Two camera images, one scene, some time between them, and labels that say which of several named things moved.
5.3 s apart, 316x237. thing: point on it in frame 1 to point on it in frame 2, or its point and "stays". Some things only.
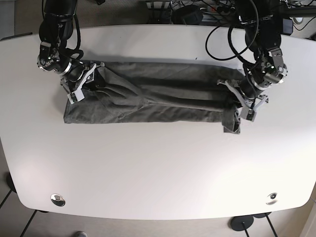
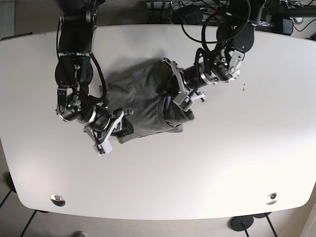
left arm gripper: [87, 74] to [105, 127]
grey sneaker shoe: [80, 234] stays
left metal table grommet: [58, 200] stays
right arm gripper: [248, 100] to [171, 87]
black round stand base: [241, 222] stays
